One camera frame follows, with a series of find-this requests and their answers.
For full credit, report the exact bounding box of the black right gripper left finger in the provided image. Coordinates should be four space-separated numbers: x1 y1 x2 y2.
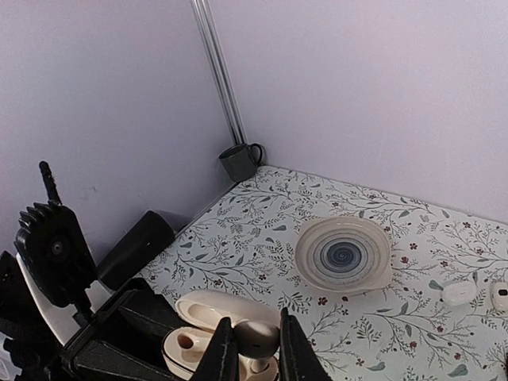
190 317 239 381

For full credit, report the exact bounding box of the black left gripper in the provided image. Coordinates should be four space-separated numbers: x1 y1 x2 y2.
44 278 187 380

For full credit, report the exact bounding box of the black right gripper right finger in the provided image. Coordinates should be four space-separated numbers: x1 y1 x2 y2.
279 307 332 381

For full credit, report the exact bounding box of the white wireless earbud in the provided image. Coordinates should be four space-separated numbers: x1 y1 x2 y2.
233 321 280 374

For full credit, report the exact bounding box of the white earbuds charging case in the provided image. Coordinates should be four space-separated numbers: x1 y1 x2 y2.
161 290 280 380

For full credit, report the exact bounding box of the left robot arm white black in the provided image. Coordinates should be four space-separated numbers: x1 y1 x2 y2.
1 252 182 380

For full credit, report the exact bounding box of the black cylinder speaker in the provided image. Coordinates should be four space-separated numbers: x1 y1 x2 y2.
97 210 175 291

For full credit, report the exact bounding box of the swirl patterned shallow plate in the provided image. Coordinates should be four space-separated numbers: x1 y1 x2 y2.
294 217 393 296

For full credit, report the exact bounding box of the floral patterned table mat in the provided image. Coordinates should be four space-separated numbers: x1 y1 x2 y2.
141 166 507 380

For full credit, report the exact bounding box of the grey mug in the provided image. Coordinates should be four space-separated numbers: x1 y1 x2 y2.
219 144 264 183

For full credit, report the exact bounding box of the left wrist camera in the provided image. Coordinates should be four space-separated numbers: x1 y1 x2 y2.
14 161 98 326

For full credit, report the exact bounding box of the left aluminium frame post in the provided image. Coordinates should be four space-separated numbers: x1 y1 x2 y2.
190 0 247 144

